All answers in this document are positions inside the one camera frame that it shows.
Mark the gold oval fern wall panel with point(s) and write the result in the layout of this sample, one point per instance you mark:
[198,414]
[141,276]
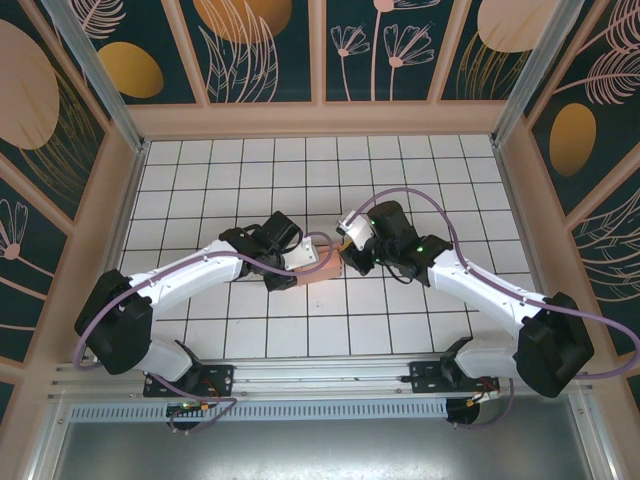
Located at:
[575,135]

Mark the gold disc leaves wall panel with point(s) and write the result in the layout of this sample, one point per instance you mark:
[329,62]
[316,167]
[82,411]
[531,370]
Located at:
[240,45]

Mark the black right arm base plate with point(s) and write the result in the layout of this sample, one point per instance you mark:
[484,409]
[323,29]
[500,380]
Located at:
[425,380]

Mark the aluminium side rail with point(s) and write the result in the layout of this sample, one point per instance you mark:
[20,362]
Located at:
[512,200]
[128,200]

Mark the pink flowers wall panel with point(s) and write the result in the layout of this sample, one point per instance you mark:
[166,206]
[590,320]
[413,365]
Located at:
[385,50]

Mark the cream disc gold lines panel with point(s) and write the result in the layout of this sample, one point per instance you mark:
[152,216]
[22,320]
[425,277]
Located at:
[500,30]

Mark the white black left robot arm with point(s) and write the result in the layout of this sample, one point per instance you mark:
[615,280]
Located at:
[190,280]

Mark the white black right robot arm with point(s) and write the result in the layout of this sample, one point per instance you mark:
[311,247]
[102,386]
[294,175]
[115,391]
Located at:
[480,290]

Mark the cream oval wall panel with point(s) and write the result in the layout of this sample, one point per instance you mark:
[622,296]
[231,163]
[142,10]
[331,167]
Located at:
[30,100]

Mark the aluminium corner post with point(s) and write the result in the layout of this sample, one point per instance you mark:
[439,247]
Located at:
[100,80]
[530,70]

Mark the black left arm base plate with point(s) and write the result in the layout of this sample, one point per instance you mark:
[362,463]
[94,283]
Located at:
[220,377]

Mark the yellow power connector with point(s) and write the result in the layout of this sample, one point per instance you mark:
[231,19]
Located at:
[205,410]
[474,402]

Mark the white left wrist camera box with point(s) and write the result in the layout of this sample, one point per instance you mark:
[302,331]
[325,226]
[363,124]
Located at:
[302,255]

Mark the pink paper box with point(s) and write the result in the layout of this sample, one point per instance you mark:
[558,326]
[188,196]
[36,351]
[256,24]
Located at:
[325,272]

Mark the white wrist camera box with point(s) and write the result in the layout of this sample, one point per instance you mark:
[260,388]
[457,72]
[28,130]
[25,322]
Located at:
[302,255]
[357,230]

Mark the pink ferns wall panel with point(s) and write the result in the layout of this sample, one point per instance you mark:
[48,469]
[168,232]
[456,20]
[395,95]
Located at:
[610,260]

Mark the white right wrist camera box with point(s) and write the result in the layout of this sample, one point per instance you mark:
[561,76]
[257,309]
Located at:
[357,230]

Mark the gold oval feather wall panel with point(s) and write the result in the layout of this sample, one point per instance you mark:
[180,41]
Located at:
[130,70]

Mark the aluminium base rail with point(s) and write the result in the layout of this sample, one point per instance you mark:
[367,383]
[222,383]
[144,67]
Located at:
[325,375]

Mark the single flower wall panel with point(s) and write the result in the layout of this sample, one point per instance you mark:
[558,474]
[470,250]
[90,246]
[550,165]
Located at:
[20,260]

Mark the grey metal sheet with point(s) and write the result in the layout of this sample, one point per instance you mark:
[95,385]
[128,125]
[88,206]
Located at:
[325,450]

